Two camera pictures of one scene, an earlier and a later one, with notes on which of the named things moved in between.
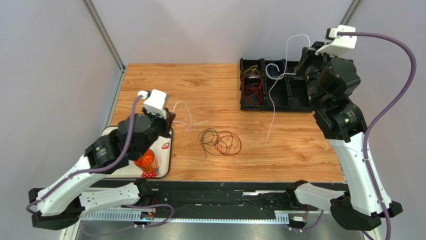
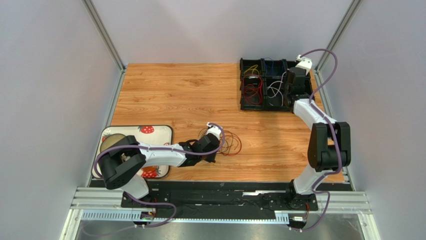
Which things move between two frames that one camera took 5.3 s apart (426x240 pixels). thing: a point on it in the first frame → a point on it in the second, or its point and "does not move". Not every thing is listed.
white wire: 276,79 → 270,86
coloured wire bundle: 225,143 does not move
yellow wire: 255,69 does not move
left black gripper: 167,122 → 211,159
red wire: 253,85 does not move
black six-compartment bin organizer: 290,92 does not move
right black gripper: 304,59 → 293,78
